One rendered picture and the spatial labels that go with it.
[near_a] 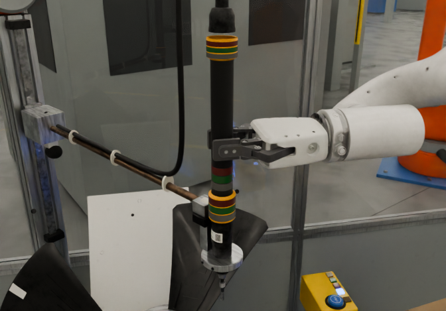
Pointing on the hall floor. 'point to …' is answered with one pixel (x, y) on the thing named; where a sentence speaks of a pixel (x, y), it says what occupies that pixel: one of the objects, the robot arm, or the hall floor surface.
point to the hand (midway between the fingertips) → (223, 144)
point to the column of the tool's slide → (6, 71)
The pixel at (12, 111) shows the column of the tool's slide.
